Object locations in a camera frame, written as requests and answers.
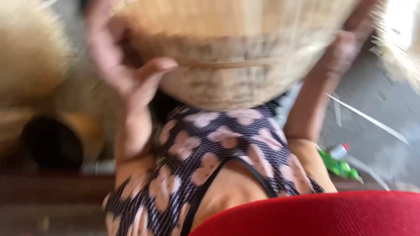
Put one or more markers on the person's right hand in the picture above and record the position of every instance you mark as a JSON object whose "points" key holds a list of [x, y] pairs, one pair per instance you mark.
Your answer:
{"points": [[349, 46]]}

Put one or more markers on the person's left hand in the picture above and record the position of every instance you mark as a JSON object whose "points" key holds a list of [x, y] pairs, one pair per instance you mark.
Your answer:
{"points": [[114, 65]]}

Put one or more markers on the woven conical leaf hat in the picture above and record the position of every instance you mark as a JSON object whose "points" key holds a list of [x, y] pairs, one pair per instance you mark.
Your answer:
{"points": [[229, 55]]}

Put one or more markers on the bundle of pale leaf strips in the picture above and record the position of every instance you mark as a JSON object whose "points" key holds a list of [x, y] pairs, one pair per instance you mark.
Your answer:
{"points": [[400, 36]]}

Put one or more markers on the long white leaf strip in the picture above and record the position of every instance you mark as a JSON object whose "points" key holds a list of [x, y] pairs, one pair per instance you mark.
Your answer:
{"points": [[367, 118]]}

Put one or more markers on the brown round container dark inside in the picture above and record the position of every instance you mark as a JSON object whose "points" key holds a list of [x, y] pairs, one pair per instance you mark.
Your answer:
{"points": [[52, 144]]}

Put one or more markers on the small white red-capped bottle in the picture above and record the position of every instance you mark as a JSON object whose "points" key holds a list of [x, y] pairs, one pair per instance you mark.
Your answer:
{"points": [[338, 151]]}

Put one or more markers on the green plastic packet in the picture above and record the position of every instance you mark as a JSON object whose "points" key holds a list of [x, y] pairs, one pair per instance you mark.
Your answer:
{"points": [[341, 168]]}

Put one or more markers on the dark floral patterned top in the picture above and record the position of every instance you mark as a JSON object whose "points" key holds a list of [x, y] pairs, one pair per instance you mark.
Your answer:
{"points": [[210, 147]]}

